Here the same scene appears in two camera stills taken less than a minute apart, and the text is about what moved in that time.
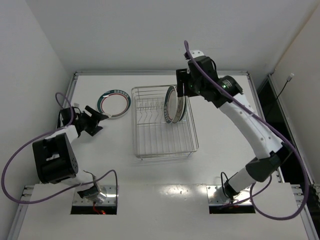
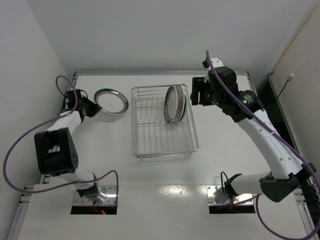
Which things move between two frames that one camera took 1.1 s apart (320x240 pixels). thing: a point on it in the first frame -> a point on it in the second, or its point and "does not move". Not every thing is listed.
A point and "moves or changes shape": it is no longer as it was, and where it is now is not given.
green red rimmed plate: x=114 y=103 moves or changes shape
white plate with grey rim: x=181 y=106 does not move
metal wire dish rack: x=153 y=137 does not move
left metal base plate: x=109 y=190 does not move
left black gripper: x=88 y=122 -> x=89 y=108
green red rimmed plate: x=170 y=104 does not move
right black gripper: x=181 y=82 -> x=198 y=91
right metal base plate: x=217 y=195 does not move
